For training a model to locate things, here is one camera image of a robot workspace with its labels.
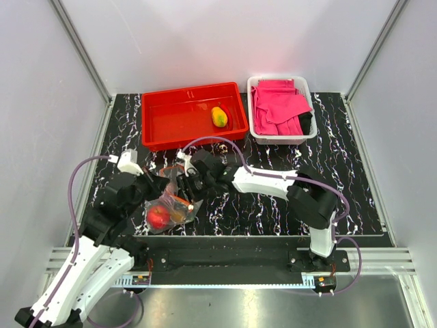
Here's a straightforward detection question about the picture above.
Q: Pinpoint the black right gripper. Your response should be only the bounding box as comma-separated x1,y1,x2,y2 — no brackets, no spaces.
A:
175,171,214,210

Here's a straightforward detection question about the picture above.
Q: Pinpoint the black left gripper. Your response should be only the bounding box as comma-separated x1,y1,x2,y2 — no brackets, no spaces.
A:
124,165,171,217

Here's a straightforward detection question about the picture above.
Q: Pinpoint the clear zip top bag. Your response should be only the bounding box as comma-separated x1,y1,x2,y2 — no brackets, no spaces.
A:
145,165,203,234

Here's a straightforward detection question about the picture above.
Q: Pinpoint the red fake chili pepper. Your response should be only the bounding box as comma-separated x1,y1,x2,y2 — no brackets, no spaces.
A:
219,103,233,130

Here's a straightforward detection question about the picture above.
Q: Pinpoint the yellow green fake mango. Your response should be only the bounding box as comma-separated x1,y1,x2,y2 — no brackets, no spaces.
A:
211,107,228,128

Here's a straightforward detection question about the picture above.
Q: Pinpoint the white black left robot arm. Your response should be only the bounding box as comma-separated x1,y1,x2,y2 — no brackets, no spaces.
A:
14,172,169,327

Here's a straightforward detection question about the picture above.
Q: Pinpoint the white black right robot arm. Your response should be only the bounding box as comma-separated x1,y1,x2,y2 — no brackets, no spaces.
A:
177,149,338,271

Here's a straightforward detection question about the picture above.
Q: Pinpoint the red fake apple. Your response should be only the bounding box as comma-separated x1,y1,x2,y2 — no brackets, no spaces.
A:
146,205,171,230

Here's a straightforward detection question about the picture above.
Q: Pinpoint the brown fake kiwi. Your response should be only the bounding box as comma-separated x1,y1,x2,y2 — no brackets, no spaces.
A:
171,210,186,224

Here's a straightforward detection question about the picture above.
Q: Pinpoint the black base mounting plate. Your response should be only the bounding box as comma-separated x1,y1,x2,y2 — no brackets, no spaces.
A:
133,236,351,286

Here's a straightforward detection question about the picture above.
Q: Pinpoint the red plastic tray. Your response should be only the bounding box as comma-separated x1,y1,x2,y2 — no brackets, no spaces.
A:
141,82,249,151

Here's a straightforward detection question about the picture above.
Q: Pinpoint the pink cloth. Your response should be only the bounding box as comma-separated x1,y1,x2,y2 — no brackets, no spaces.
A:
251,80,313,136

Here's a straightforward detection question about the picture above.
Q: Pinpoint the black marble pattern mat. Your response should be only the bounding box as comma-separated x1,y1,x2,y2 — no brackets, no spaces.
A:
101,92,387,237

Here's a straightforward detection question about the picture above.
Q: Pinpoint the white plastic basket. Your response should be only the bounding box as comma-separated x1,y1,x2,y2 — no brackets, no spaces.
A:
246,75,318,145

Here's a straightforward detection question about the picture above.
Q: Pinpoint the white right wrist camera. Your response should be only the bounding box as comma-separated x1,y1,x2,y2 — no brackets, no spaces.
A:
177,151,198,176

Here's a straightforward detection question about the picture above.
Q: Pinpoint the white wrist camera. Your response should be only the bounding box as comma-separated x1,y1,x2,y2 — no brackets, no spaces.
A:
109,149,144,176
177,151,198,176

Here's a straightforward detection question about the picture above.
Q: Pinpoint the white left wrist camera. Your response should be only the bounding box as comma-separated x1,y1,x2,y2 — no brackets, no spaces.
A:
109,149,144,176

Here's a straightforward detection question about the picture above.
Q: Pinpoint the white slotted cable duct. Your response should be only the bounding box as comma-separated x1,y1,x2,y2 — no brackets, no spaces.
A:
112,275,150,288

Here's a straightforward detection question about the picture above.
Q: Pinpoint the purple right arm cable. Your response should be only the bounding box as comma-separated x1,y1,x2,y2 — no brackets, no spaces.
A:
182,136,363,288

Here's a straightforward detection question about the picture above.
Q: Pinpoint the left aluminium frame post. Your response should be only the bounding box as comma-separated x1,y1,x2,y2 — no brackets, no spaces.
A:
48,0,112,104

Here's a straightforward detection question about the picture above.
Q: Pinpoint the aluminium frame post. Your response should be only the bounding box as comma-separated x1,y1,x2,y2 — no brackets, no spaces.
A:
48,0,112,104
345,0,409,101

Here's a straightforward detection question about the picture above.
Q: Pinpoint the right aluminium frame post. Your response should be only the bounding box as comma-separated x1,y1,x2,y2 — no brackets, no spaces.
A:
345,0,409,101

